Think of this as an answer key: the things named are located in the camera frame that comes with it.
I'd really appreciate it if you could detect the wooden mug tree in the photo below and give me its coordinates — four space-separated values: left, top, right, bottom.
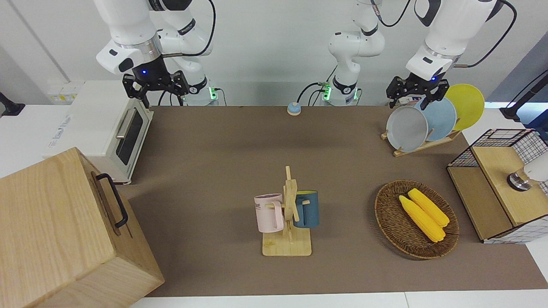
262 166 312 257

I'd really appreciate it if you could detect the black clamp mount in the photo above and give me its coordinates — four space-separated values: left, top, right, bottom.
0 92 25 117

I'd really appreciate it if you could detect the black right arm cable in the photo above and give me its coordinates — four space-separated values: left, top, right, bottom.
163 0 217 57

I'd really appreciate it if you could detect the white toaster oven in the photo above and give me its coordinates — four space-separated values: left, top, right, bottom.
43 80 154 185

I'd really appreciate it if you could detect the white wall socket strip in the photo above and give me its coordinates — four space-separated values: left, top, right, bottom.
48 81 84 104

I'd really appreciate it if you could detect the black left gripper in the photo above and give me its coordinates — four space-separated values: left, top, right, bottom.
386 72 450 111

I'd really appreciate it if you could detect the dark blue mug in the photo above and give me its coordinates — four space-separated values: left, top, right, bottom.
294 190 320 228

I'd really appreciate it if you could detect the pink mug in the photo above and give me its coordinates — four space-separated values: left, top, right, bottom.
254 193 285 234

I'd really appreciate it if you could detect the wooden drawer cabinet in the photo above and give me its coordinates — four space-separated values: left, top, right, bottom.
0 147 165 308

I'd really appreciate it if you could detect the wooden plate rack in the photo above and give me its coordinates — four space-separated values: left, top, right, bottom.
381 129 462 157

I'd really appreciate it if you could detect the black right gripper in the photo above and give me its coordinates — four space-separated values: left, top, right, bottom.
122 68 190 109

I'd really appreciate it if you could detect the light blue plate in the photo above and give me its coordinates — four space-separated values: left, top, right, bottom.
414 97 457 142

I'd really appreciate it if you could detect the brown table mat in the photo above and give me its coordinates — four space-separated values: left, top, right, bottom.
128 106 548 298

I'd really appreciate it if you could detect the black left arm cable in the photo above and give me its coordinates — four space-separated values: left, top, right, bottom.
454 0 518 68

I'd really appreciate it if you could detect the white object with silver base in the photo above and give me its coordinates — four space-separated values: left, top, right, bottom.
507 152 548 192

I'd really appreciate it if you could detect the yellow corn cob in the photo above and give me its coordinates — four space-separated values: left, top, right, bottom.
399 195 446 243
408 188 450 228

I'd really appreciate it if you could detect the black cabinet handle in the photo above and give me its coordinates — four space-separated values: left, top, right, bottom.
95 173 129 228

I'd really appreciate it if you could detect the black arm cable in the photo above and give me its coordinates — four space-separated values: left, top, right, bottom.
163 0 217 57
454 0 518 68

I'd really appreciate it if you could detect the gray plate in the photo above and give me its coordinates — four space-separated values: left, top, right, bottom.
386 106 429 152

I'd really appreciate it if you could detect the brown wicker basket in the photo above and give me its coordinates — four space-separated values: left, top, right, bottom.
375 180 460 260

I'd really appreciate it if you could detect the wire and wood shelf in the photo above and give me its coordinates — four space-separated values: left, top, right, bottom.
446 128 548 244

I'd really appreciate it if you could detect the yellow plate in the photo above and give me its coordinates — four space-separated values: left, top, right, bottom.
445 84 485 131

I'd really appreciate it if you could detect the black base cable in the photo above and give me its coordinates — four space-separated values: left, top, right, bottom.
298 64 339 107

